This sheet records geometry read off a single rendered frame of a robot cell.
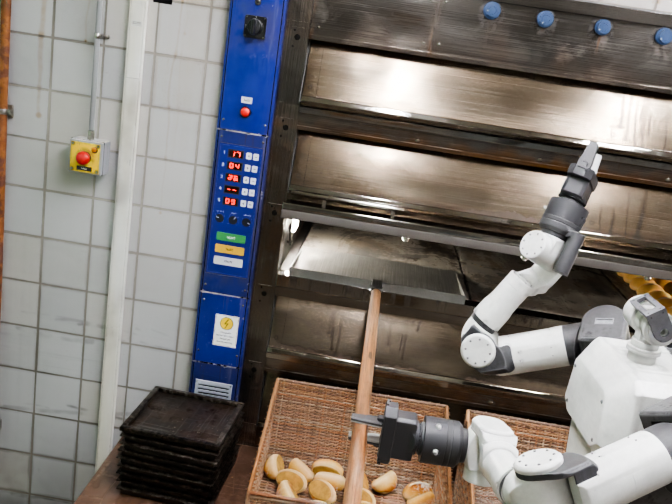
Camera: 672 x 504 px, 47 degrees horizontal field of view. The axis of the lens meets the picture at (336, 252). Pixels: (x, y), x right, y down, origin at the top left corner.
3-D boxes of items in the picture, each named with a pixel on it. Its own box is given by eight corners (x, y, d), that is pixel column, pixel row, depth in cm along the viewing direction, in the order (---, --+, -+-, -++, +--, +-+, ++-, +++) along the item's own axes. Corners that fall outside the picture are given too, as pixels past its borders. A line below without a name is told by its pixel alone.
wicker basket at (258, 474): (264, 452, 254) (274, 374, 247) (435, 480, 253) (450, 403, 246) (236, 543, 207) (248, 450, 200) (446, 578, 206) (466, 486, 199)
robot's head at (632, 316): (649, 339, 153) (660, 297, 151) (670, 359, 143) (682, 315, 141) (616, 334, 153) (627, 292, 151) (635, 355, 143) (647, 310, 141)
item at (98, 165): (76, 168, 238) (78, 135, 235) (109, 173, 237) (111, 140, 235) (66, 171, 230) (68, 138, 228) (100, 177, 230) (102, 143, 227)
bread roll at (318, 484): (324, 508, 223) (333, 515, 227) (337, 489, 225) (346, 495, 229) (301, 491, 230) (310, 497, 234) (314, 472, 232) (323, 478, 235)
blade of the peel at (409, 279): (464, 304, 239) (466, 296, 238) (288, 275, 241) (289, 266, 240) (456, 272, 274) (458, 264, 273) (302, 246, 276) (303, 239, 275)
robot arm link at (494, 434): (461, 457, 152) (479, 483, 138) (468, 413, 151) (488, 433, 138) (493, 462, 152) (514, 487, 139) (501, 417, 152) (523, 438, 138)
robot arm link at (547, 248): (556, 223, 180) (535, 268, 179) (532, 205, 173) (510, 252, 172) (598, 235, 171) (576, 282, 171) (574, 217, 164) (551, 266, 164)
